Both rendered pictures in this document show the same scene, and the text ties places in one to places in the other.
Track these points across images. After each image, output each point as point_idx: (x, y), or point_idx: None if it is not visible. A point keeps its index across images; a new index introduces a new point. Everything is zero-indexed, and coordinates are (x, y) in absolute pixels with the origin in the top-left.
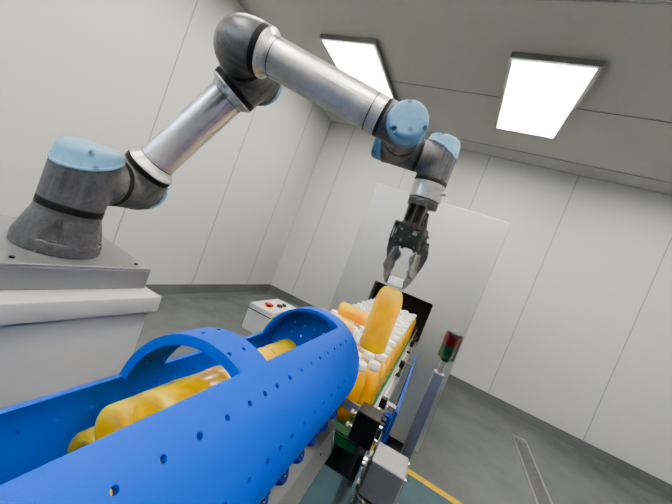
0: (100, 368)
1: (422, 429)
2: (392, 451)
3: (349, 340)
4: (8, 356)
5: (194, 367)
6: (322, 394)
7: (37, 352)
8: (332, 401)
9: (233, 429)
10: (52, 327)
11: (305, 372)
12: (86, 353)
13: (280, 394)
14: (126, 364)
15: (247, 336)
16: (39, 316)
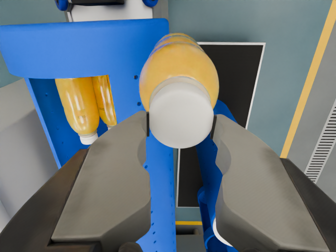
0: (17, 145)
1: None
2: None
3: (135, 58)
4: (21, 200)
5: (66, 156)
6: (166, 161)
7: (17, 191)
8: None
9: (160, 247)
10: (5, 201)
11: (152, 193)
12: (12, 165)
13: (157, 220)
14: None
15: (33, 100)
16: (5, 217)
